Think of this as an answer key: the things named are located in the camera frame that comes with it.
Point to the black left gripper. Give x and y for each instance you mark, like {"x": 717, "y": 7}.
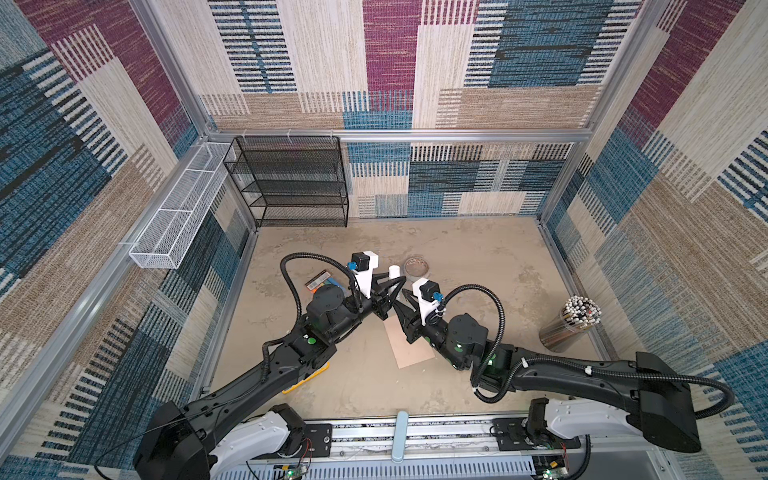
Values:
{"x": 378, "y": 300}

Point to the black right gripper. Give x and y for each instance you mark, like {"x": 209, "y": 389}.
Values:
{"x": 405, "y": 317}

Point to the pink envelope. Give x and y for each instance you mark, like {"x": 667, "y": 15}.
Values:
{"x": 405, "y": 353}

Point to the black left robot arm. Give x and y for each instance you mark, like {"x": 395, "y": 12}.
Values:
{"x": 213, "y": 434}

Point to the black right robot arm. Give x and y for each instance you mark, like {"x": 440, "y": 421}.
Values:
{"x": 642, "y": 396}

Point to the white tape roll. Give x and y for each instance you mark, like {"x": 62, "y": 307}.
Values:
{"x": 416, "y": 267}

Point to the colourful marker pack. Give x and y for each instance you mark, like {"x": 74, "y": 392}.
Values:
{"x": 323, "y": 278}

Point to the yellow calculator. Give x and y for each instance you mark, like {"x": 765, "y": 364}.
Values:
{"x": 307, "y": 379}

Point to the black mesh shelf rack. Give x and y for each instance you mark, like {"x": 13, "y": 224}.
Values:
{"x": 290, "y": 181}

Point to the pencil holder with pencils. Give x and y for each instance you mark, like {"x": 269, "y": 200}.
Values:
{"x": 578, "y": 315}

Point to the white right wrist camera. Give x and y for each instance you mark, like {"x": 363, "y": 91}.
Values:
{"x": 427, "y": 297}

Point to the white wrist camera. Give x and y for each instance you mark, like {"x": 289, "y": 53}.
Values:
{"x": 362, "y": 265}
{"x": 427, "y": 297}

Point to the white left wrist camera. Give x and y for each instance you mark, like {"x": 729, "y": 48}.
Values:
{"x": 362, "y": 265}

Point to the light blue handle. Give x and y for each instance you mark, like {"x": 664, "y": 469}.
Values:
{"x": 400, "y": 437}

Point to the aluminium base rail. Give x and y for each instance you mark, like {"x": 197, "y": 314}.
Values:
{"x": 454, "y": 447}

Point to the white wire basket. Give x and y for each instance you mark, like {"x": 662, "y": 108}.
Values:
{"x": 166, "y": 239}

